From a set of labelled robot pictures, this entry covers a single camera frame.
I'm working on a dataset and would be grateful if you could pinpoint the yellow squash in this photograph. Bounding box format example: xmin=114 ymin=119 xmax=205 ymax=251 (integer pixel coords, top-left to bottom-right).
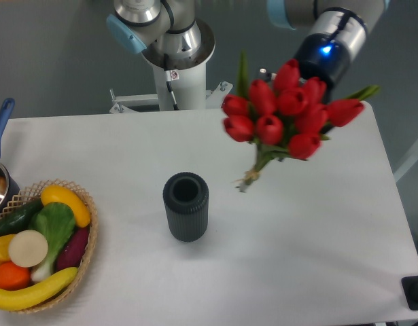
xmin=40 ymin=185 xmax=91 ymax=228

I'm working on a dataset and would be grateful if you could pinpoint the blue handled saucepan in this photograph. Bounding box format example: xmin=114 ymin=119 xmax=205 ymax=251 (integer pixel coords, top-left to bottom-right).
xmin=0 ymin=98 xmax=20 ymax=214

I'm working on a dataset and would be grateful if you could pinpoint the yellow banana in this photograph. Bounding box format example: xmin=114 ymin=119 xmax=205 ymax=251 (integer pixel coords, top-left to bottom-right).
xmin=0 ymin=267 xmax=78 ymax=312

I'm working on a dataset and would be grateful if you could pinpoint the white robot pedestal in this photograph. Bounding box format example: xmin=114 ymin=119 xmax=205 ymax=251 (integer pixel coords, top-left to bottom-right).
xmin=143 ymin=18 xmax=215 ymax=111

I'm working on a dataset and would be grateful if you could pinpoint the white metal base frame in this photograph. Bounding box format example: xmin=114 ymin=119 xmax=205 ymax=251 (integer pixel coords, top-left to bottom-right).
xmin=109 ymin=81 xmax=233 ymax=114

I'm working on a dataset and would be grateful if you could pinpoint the dark ribbed vase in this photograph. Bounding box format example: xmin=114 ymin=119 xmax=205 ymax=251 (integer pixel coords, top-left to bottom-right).
xmin=162 ymin=172 xmax=209 ymax=242

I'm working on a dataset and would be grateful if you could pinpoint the red tulip bouquet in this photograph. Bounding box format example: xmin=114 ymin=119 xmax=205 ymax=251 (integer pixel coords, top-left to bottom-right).
xmin=221 ymin=52 xmax=380 ymax=192

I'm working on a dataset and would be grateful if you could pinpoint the black device at table edge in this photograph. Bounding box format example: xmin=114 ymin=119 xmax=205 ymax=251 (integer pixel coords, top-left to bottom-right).
xmin=401 ymin=276 xmax=418 ymax=311

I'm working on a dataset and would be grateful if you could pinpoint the beige round radish slice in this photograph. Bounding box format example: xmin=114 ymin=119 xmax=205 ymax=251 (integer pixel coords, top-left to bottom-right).
xmin=8 ymin=230 xmax=48 ymax=268

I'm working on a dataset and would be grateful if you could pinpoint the green bok choy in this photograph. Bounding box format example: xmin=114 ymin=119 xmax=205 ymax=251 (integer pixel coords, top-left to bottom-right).
xmin=29 ymin=202 xmax=75 ymax=283

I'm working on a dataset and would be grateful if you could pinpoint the white frame at right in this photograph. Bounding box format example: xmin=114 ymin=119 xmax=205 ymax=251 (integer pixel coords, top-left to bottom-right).
xmin=393 ymin=139 xmax=418 ymax=183

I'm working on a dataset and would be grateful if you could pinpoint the orange fruit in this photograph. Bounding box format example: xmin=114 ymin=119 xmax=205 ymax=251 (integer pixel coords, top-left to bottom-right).
xmin=0 ymin=261 xmax=31 ymax=291

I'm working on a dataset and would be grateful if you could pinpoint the green cucumber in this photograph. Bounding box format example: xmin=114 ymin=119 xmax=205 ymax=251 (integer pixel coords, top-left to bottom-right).
xmin=0 ymin=198 xmax=43 ymax=236

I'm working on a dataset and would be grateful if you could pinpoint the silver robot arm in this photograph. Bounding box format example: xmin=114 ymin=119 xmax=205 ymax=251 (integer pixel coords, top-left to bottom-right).
xmin=106 ymin=1 xmax=389 ymax=88

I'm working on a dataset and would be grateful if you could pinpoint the purple sweet potato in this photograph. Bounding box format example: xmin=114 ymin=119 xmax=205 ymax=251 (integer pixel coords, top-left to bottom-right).
xmin=55 ymin=228 xmax=89 ymax=271

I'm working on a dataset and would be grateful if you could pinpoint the yellow bell pepper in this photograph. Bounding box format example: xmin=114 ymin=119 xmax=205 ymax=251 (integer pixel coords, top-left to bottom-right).
xmin=0 ymin=234 xmax=15 ymax=265

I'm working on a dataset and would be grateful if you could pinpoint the black cable on pedestal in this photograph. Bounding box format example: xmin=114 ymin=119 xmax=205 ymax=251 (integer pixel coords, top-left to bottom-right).
xmin=162 ymin=53 xmax=180 ymax=111

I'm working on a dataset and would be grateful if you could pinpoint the woven wicker basket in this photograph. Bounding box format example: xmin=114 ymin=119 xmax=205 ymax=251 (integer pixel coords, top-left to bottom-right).
xmin=0 ymin=179 xmax=98 ymax=313

